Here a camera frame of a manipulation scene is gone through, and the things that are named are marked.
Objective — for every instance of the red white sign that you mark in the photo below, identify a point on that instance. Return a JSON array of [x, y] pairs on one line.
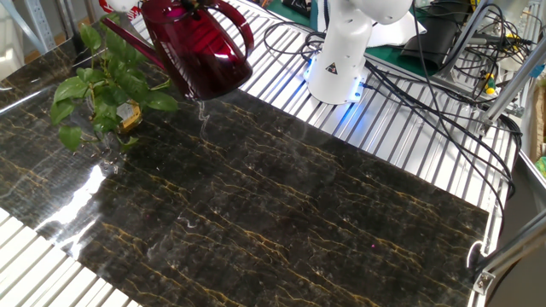
[[134, 13]]

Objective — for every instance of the white plastic sheet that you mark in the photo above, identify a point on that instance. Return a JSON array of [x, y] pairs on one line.
[[396, 34]]

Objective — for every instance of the black pouch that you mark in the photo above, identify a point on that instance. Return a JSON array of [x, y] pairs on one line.
[[431, 38]]

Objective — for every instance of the aluminium profile with bracket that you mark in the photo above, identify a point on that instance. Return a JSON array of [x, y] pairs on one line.
[[512, 251]]

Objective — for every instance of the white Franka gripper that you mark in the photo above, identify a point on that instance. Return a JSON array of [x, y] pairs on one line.
[[121, 4]]

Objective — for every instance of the slanted aluminium profile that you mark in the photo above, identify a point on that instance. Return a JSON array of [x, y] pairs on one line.
[[512, 85]]

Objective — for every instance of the green cutting mat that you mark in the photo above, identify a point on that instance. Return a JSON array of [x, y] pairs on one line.
[[396, 61]]

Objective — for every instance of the yellow plant pot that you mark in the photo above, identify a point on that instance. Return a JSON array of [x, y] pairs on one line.
[[130, 117]]

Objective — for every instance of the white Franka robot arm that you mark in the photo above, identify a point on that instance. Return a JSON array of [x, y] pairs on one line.
[[341, 55]]

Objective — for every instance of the grey metal shelf bracket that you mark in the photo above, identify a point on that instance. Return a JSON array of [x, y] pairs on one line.
[[36, 21]]

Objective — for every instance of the grey metal pole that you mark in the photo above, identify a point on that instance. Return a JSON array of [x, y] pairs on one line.
[[465, 38]]

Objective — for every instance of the green leafy plant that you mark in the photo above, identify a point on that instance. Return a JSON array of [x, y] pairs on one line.
[[115, 85]]

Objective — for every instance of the dark red watering can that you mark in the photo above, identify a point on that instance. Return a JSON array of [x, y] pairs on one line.
[[200, 55]]

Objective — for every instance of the black marble pattern mat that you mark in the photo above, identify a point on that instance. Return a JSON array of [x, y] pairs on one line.
[[298, 234]]

